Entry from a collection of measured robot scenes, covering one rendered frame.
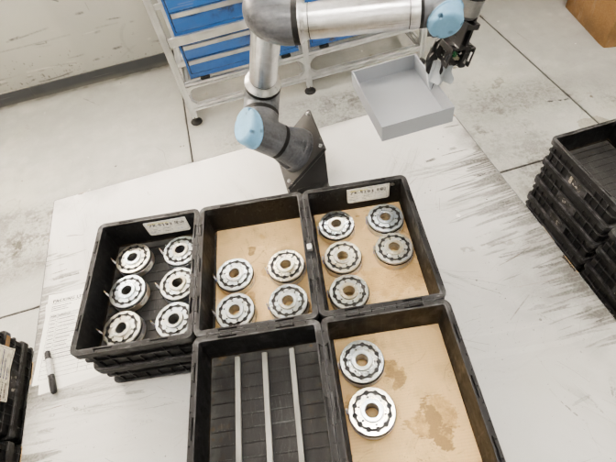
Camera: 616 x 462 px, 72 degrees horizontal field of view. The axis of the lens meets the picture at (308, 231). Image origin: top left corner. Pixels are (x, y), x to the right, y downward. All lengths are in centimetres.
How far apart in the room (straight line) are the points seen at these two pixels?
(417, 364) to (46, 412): 100
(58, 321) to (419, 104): 128
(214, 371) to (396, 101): 89
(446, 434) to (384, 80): 98
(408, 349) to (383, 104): 69
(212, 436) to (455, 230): 92
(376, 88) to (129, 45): 275
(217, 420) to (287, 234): 53
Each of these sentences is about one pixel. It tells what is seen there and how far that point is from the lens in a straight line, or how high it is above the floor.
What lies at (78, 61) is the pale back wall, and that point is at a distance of 395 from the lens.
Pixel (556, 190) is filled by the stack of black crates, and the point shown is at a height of 41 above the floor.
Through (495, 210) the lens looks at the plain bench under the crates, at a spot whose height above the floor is 70.
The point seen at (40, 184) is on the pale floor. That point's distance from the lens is 329.
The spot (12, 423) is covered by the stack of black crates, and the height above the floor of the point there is 26.
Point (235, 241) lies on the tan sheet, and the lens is 129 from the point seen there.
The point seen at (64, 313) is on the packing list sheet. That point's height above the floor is 70.
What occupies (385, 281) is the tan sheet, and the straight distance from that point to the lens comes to 116.
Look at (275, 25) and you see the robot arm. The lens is 103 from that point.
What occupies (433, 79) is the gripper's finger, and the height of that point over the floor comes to 111.
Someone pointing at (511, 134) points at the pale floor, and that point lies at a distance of 288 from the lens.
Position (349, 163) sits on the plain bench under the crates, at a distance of 161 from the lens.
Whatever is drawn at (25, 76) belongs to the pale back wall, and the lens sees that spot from 409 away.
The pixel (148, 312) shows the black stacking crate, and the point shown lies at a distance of 126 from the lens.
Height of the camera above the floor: 184
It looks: 53 degrees down
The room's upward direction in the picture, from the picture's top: 11 degrees counter-clockwise
